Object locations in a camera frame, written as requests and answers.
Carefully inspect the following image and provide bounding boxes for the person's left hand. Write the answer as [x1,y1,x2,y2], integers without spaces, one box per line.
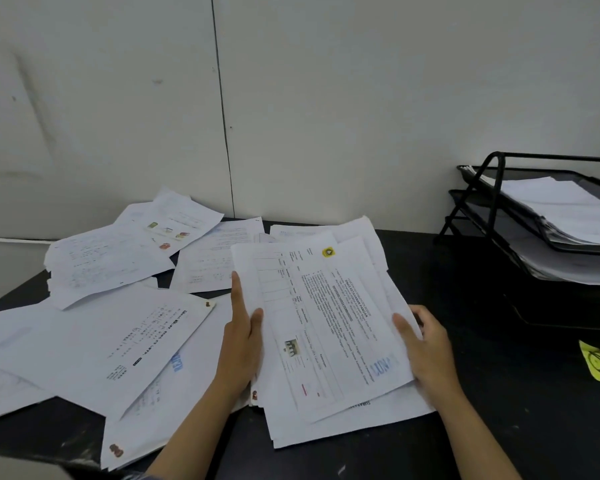
[214,271,265,396]

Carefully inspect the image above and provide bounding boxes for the person's right hand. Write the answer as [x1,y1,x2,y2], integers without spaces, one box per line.
[392,305,464,401]

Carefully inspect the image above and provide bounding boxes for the white sheet with yellow emblem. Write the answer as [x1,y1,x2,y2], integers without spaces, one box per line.
[231,234,415,425]

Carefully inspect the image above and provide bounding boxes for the bundle of white printed sheets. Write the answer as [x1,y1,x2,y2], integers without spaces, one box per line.
[251,236,436,449]

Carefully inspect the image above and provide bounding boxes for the person's right forearm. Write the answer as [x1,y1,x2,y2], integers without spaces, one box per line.
[420,387,523,480]

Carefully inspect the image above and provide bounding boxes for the person's left forearm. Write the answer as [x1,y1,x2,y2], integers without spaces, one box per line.
[147,386,254,480]

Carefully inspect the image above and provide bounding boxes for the white sheet with faint table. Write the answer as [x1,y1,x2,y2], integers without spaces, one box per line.
[170,217,266,294]

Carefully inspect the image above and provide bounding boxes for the white sheet with blue stamp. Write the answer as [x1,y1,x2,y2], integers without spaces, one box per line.
[100,294,253,471]

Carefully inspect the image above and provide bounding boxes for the white sheet with coloured pictures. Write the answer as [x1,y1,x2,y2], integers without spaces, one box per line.
[114,187,225,258]

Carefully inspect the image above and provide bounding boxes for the crumpled white handwritten sheet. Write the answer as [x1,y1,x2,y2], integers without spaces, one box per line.
[44,225,176,310]

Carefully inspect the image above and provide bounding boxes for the white papers under tray shelf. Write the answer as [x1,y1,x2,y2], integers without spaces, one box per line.
[467,202,600,286]

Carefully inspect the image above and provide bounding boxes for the large white sheet black print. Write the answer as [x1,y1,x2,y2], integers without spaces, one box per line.
[0,285,217,420]

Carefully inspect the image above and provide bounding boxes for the yellow paper note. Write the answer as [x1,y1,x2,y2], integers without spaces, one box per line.
[579,340,600,390]

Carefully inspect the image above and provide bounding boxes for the stack of white tray papers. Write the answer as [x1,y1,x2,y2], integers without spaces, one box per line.
[472,167,600,246]

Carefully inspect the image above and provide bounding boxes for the blank white paper sheet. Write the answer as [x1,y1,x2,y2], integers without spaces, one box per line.
[0,362,56,424]

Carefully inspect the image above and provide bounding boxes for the black wire letter tray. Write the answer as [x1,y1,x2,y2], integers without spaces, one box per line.
[434,152,600,331]

